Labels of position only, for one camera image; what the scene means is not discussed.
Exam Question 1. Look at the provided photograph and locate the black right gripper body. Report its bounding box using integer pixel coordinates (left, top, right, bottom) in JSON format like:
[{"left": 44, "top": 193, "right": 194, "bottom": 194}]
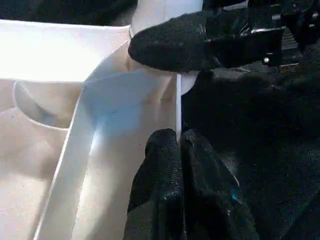
[{"left": 204, "top": 0, "right": 320, "bottom": 70}]

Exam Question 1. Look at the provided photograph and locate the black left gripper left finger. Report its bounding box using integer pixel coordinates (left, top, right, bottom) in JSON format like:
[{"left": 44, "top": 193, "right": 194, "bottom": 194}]
[{"left": 127, "top": 128, "right": 187, "bottom": 240}]

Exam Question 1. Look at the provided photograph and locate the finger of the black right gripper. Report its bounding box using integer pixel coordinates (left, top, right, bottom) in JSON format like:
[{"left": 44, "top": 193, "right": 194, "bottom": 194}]
[{"left": 127, "top": 9, "right": 241, "bottom": 75}]

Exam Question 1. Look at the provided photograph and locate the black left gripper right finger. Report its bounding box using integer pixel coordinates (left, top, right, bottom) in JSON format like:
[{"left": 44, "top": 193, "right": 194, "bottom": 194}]
[{"left": 180, "top": 128, "right": 261, "bottom": 240}]

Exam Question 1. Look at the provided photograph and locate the white plastic table leg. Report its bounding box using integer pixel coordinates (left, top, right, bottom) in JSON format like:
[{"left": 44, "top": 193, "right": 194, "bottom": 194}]
[{"left": 131, "top": 0, "right": 205, "bottom": 33}]

